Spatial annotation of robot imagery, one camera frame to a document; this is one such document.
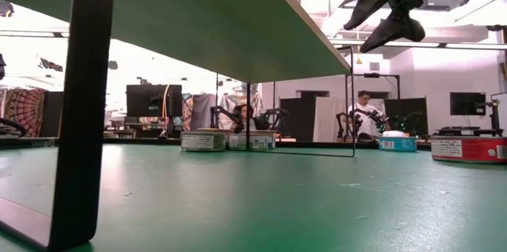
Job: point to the red patterned tapestry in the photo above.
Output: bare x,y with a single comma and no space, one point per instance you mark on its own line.
24,111

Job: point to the black ceiling spotlight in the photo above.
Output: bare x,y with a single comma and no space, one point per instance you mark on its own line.
6,9

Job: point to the black partition panel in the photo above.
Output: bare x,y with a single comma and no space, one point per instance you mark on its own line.
297,117
412,111

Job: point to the green table mat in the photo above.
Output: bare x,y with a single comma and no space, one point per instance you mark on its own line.
253,196

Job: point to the black background monitor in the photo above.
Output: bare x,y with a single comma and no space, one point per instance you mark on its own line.
146,101

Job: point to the person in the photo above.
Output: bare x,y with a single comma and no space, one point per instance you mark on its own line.
242,113
366,119

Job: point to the dark cabinet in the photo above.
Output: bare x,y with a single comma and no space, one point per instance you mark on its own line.
50,113

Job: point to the black camera stand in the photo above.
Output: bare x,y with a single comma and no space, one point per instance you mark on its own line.
495,117

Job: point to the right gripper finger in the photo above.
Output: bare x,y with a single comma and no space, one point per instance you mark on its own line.
372,0
404,28

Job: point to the small silver-lid fish can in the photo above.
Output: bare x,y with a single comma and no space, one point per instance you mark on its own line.
398,144
202,142
261,142

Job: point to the grey hanging cloth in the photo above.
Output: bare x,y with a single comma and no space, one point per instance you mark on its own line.
202,109

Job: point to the dark low table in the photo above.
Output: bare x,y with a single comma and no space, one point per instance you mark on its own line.
467,131

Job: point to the black table frame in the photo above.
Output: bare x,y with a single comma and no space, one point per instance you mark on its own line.
317,145

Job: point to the black wall screen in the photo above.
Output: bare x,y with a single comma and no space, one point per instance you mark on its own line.
467,103

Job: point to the wooden shelf riser black legs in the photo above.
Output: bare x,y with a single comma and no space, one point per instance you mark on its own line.
198,14

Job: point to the ceiling light bar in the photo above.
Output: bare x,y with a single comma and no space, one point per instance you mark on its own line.
467,45

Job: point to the small orange pendant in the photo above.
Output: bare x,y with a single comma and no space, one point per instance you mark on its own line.
359,61

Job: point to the black background robot arm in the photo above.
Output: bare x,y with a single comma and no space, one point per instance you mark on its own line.
213,119
277,115
340,125

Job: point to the wooden background table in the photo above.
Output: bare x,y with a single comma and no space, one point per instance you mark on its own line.
287,140

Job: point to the white partition panel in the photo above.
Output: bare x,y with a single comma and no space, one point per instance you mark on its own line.
326,121

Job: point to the silver-lid can red label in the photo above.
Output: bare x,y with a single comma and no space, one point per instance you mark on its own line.
471,150

